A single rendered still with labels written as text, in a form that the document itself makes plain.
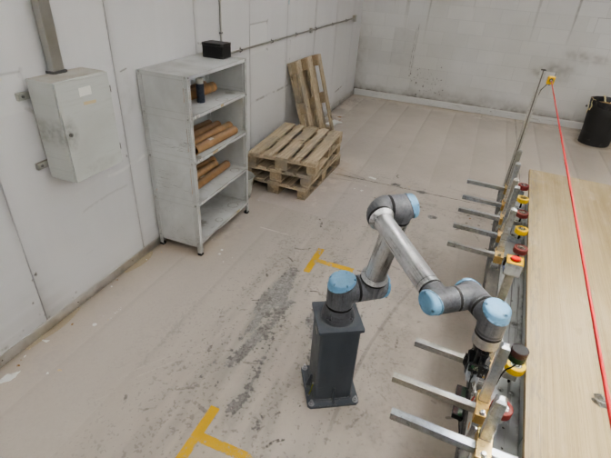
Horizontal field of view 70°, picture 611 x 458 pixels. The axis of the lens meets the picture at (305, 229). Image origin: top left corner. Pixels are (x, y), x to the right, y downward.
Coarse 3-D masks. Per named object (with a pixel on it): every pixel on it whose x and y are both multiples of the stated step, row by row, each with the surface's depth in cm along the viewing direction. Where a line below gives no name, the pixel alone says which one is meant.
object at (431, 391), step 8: (400, 376) 179; (400, 384) 179; (408, 384) 177; (416, 384) 176; (424, 384) 176; (424, 392) 175; (432, 392) 173; (440, 392) 173; (448, 392) 173; (440, 400) 173; (448, 400) 172; (456, 400) 170; (464, 400) 171; (464, 408) 170; (472, 408) 168
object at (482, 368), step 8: (472, 352) 154; (480, 352) 147; (488, 352) 147; (472, 360) 151; (480, 360) 148; (488, 360) 152; (472, 368) 152; (480, 368) 149; (488, 368) 148; (480, 376) 151
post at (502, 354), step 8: (504, 344) 155; (496, 352) 160; (504, 352) 155; (496, 360) 158; (504, 360) 157; (496, 368) 160; (488, 376) 163; (496, 376) 161; (488, 384) 165; (480, 392) 171; (488, 392) 166; (480, 400) 170; (488, 400) 168; (472, 424) 177
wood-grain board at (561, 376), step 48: (528, 192) 333; (576, 192) 335; (528, 240) 269; (576, 240) 273; (528, 288) 228; (576, 288) 230; (528, 336) 197; (576, 336) 199; (528, 384) 174; (576, 384) 175; (528, 432) 156; (576, 432) 157
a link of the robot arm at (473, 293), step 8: (464, 280) 154; (472, 280) 154; (464, 288) 150; (472, 288) 150; (480, 288) 150; (464, 296) 148; (472, 296) 148; (480, 296) 147; (488, 296) 147; (464, 304) 148; (472, 304) 147; (472, 312) 148
